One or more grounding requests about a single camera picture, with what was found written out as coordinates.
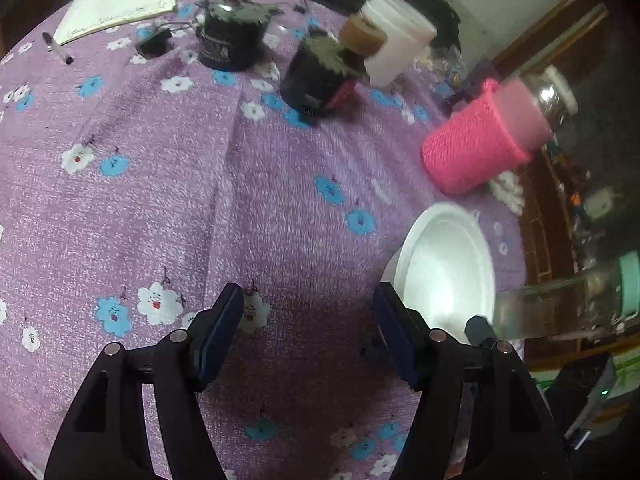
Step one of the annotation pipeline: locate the purple floral tablecloth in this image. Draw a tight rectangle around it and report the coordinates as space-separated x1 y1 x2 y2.
0 0 531 480

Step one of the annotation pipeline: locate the white plastic jar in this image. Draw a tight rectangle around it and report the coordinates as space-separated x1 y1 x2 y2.
360 0 438 86

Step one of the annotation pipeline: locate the small black object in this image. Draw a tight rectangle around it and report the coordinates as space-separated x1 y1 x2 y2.
137 30 173 58

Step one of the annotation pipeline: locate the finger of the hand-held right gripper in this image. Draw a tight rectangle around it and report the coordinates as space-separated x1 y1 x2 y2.
464 315 496 348

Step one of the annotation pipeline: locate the clear bottle with mint lid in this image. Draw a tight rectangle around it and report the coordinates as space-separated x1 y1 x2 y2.
492 251 640 341

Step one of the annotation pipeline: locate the bottle with pink knitted sleeve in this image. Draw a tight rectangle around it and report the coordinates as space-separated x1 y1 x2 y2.
420 65 578 196

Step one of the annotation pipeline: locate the dark jar with cork stopper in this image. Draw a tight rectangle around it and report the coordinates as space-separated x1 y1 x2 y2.
279 17 388 116

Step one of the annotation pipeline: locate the black and white pen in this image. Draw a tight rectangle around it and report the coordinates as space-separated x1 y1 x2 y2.
42 32 74 66

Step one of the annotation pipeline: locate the black jar with wire handle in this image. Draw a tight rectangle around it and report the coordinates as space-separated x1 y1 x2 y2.
195 0 278 71

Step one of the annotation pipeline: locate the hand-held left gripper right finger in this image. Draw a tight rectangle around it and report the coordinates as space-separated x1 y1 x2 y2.
374 281 571 480

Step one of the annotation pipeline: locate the white paper notebook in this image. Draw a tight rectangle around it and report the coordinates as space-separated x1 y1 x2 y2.
52 0 178 46

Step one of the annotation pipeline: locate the wooden side cabinet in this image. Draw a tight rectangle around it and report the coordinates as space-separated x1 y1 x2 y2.
517 155 640 376

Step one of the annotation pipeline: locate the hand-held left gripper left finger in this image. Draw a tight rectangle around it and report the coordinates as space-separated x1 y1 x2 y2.
44 282 246 480

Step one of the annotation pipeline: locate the dark wooden door frame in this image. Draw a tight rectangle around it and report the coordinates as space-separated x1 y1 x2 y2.
480 0 611 86

